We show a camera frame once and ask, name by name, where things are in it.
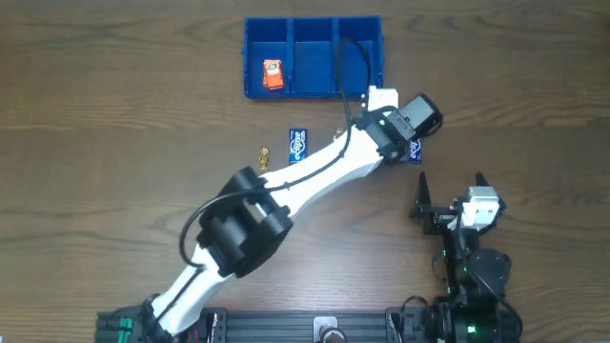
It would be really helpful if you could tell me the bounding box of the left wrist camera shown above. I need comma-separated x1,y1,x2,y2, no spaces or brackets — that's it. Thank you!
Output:
367,86,400,112

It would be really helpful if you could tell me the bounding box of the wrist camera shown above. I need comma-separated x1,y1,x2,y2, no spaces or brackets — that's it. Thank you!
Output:
455,185,507,232
367,86,400,112

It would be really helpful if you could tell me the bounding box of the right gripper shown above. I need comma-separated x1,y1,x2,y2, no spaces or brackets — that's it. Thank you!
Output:
410,171,492,235

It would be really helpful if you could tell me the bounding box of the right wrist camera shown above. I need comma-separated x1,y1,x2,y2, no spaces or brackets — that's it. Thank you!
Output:
455,185,507,232

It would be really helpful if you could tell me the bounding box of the blue candy pack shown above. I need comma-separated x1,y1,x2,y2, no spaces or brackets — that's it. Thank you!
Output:
288,128,309,166
405,137,423,166

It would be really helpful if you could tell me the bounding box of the mounting rail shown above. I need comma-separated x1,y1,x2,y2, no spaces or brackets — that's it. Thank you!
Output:
94,308,523,343

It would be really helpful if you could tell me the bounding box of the blue tray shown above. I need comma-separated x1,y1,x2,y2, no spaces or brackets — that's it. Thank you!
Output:
242,15,385,100

